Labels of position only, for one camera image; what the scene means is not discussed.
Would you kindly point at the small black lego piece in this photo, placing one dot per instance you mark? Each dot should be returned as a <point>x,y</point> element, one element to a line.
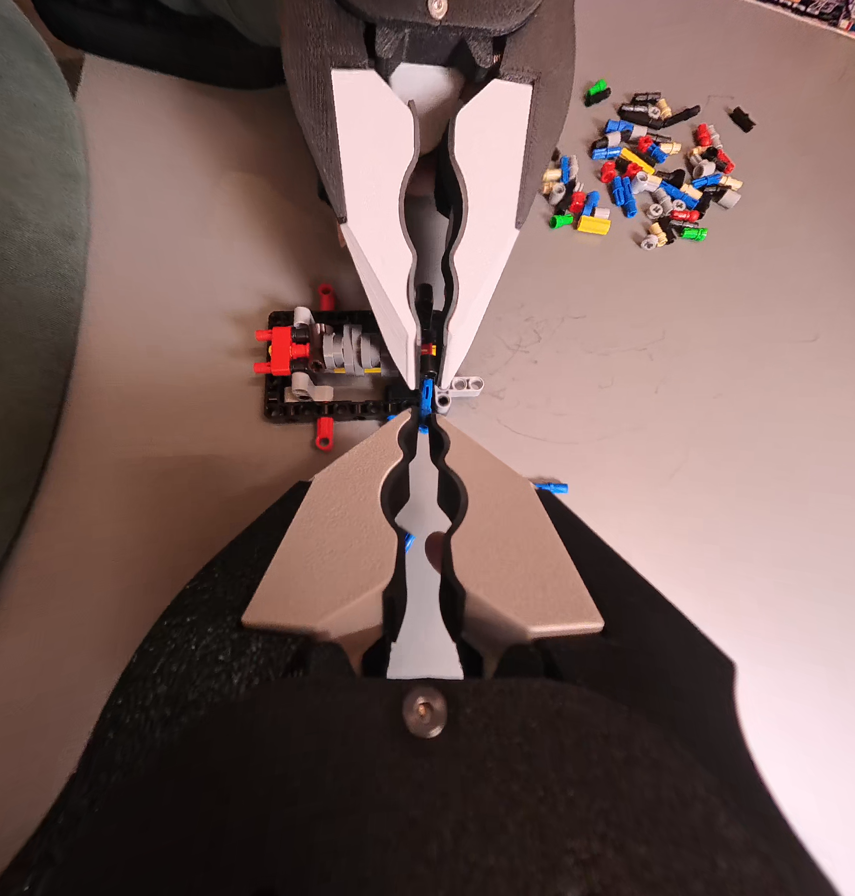
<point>742,119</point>

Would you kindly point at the lego sticker sheet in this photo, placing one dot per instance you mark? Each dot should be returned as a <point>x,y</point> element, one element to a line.
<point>833,14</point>

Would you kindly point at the green lego pin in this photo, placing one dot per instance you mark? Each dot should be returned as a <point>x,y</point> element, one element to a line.
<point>596,92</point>

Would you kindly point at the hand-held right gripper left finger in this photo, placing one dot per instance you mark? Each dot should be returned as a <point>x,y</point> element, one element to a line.
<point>315,560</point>

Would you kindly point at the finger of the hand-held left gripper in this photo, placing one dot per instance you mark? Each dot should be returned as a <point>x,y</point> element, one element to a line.
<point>494,175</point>
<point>371,175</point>

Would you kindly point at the person's green sweatshirt torso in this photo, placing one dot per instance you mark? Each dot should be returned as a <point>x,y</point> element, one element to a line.
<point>28,280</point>

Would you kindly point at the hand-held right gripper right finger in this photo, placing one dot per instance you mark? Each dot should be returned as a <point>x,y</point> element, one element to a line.
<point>525,560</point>

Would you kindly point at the black frame lego model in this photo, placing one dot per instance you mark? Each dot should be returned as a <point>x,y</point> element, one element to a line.
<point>343,350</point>

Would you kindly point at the pile of lego pieces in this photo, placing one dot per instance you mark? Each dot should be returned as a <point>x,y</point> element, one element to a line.
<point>651,175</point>

